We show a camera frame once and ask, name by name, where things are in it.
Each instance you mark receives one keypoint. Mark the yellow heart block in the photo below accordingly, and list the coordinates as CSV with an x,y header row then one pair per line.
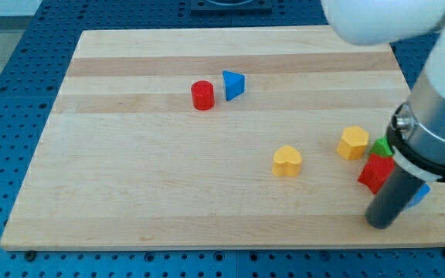
x,y
287,161

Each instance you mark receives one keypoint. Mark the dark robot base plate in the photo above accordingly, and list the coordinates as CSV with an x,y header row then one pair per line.
x,y
198,7

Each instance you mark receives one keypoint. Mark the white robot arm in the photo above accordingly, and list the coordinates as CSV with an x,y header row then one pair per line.
x,y
365,23

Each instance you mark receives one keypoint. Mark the wooden board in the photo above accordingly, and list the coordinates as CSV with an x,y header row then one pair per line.
x,y
125,162

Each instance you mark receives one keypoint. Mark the red cylinder block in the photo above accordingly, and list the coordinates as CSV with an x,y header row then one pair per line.
x,y
203,97

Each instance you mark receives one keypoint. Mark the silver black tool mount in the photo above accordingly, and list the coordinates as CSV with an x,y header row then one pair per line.
x,y
416,132

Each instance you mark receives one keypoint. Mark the blue triangle block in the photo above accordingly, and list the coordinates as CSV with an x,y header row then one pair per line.
x,y
234,84

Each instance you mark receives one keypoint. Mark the green circle block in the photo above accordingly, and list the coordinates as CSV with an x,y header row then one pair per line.
x,y
381,148

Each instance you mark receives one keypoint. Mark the red star block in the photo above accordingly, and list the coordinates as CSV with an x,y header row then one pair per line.
x,y
376,171

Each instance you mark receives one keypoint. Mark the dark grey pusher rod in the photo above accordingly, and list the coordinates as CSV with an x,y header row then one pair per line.
x,y
395,194

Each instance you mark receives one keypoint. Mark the yellow hexagon block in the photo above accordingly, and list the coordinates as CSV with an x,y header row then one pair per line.
x,y
353,142

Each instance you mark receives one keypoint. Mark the blue cube block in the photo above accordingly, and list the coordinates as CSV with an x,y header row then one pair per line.
x,y
419,196

